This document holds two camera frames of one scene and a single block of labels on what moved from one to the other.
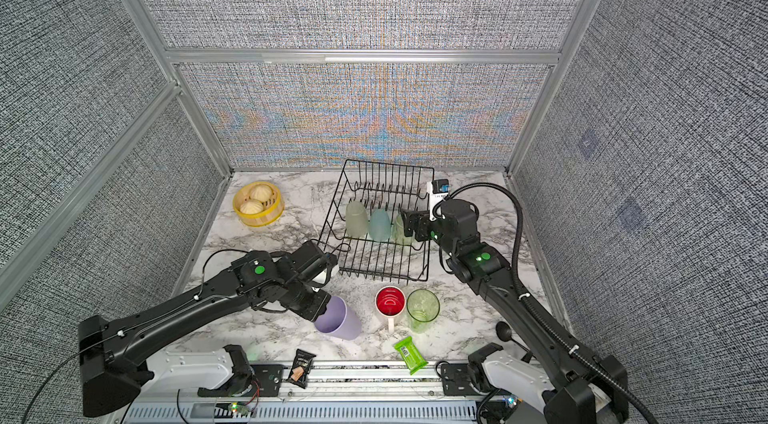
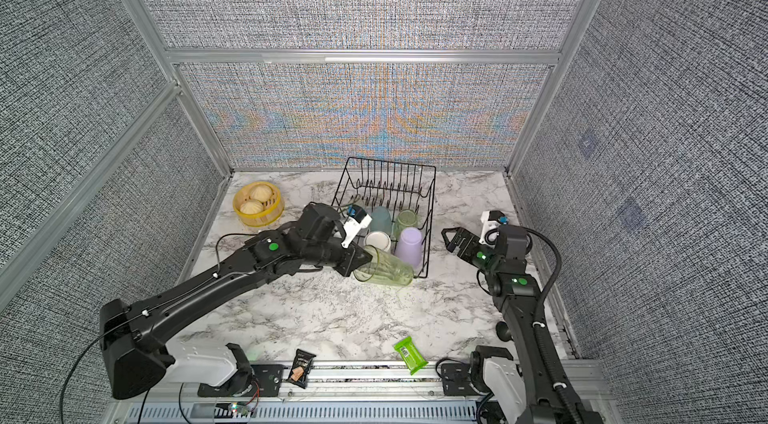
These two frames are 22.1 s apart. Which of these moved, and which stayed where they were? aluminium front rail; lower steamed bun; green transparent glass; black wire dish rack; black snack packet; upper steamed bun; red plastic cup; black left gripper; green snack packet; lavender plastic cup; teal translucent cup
Moved: lavender plastic cup; red plastic cup; black left gripper; green transparent glass
Stayed: green snack packet; aluminium front rail; black snack packet; black wire dish rack; lower steamed bun; teal translucent cup; upper steamed bun
